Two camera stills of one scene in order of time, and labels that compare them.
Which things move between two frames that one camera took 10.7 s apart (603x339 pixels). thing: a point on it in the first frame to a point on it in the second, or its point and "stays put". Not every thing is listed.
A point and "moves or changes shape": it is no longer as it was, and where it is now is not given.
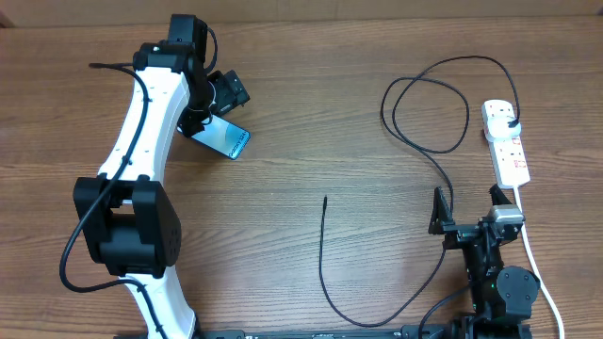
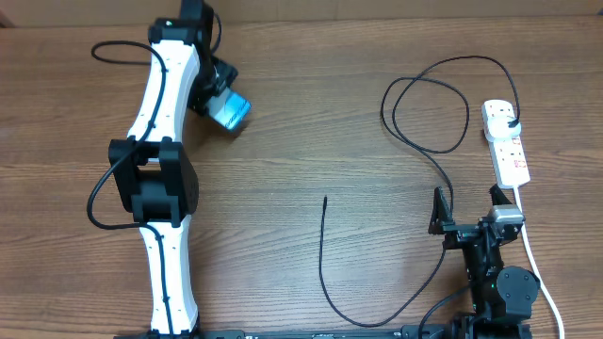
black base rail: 431,331 stays put
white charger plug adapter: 497,127 stays put
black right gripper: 440,224 stays put
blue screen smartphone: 223,137 moves or changes shape
